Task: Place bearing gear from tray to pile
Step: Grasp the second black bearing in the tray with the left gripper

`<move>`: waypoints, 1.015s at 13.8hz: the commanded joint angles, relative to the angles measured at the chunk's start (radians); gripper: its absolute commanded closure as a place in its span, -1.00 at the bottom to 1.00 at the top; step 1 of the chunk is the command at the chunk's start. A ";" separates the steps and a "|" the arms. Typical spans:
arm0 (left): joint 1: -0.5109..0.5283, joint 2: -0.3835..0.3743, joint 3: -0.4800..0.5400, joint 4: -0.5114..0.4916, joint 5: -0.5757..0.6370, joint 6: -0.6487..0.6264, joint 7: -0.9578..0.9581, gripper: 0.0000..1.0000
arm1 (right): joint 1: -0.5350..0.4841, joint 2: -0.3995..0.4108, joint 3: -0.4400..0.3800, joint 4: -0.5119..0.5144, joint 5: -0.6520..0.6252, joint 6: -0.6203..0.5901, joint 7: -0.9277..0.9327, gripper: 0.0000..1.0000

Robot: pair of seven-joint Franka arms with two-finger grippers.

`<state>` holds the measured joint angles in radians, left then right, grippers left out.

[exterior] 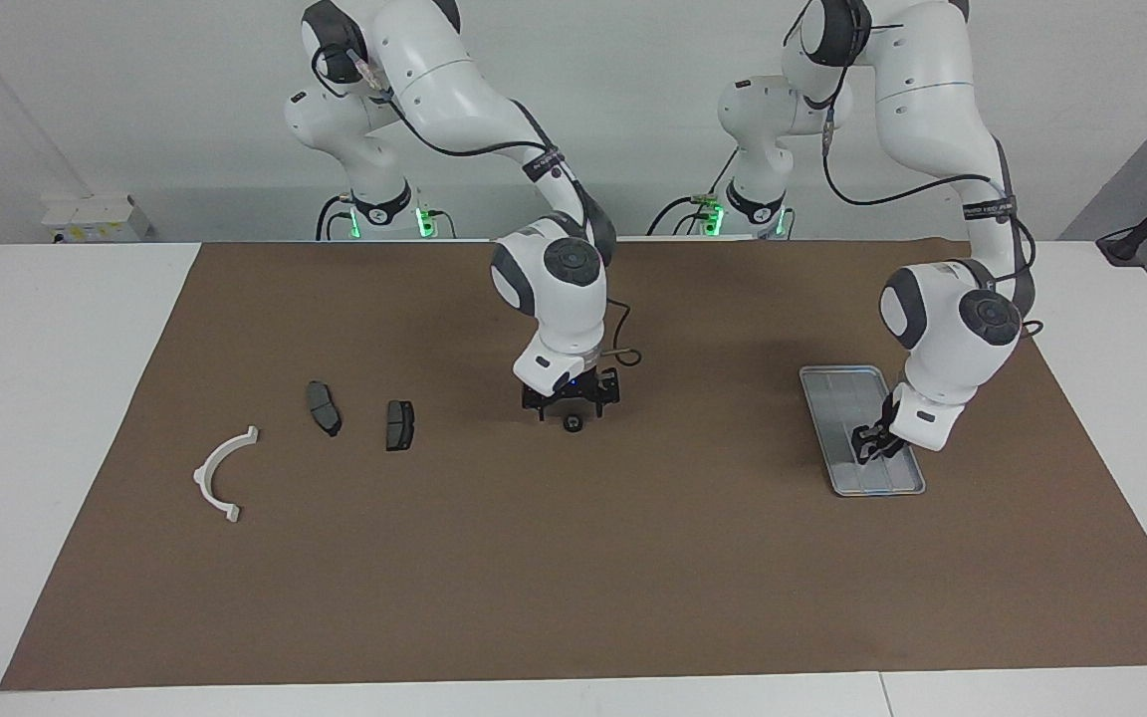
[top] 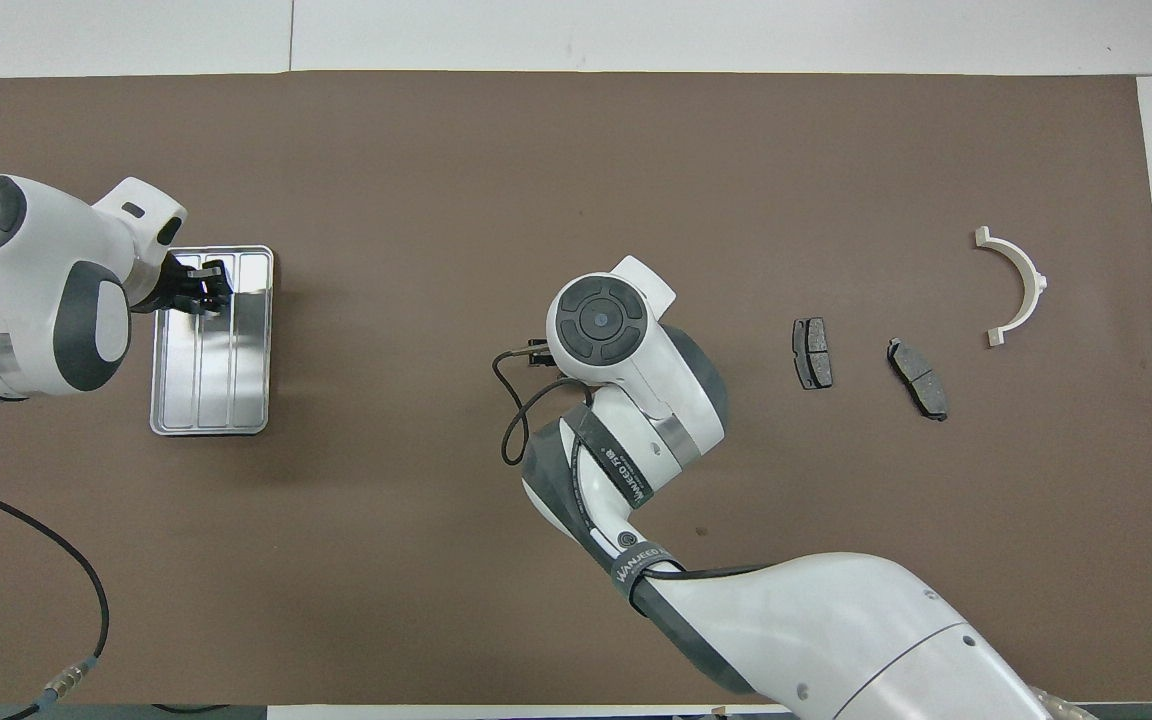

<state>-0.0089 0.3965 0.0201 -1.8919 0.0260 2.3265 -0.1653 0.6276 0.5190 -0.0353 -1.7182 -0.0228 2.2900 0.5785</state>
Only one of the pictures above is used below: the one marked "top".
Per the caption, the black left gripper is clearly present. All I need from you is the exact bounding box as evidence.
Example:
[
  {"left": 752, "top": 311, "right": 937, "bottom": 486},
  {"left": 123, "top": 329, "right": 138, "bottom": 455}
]
[{"left": 131, "top": 252, "right": 235, "bottom": 316}]

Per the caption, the silver metal tray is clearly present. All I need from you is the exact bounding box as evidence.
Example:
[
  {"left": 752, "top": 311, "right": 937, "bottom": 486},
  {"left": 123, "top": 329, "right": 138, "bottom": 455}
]
[{"left": 149, "top": 245, "right": 275, "bottom": 437}]

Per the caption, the brown table mat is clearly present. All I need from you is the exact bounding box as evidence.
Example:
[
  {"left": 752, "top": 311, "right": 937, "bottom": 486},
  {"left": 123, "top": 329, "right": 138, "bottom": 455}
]
[{"left": 0, "top": 70, "right": 1152, "bottom": 706}]

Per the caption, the rectangular dark brake pad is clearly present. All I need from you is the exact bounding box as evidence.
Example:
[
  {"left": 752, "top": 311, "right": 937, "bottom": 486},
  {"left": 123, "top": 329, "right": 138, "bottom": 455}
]
[{"left": 792, "top": 317, "right": 834, "bottom": 391}]

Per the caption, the curved dark brake pad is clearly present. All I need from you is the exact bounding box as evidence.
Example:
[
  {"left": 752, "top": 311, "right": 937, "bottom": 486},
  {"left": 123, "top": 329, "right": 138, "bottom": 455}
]
[{"left": 886, "top": 338, "right": 949, "bottom": 422}]

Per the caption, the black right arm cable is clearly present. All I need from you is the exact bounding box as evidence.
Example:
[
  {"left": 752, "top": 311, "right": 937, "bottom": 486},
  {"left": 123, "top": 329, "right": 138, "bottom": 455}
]
[{"left": 493, "top": 345, "right": 772, "bottom": 591}]

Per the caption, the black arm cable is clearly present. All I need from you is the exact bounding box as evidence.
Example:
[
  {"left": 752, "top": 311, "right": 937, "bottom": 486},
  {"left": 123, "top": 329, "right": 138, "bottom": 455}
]
[
  {"left": 493, "top": 345, "right": 772, "bottom": 591},
  {"left": 0, "top": 478, "right": 112, "bottom": 720}
]

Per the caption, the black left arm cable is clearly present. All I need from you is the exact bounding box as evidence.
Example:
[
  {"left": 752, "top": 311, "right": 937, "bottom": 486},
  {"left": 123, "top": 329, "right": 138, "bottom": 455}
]
[{"left": 0, "top": 478, "right": 112, "bottom": 720}]

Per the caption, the white curved plastic bracket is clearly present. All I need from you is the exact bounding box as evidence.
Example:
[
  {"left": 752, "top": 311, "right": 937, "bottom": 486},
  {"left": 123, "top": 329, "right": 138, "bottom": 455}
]
[{"left": 973, "top": 226, "right": 1049, "bottom": 348}]

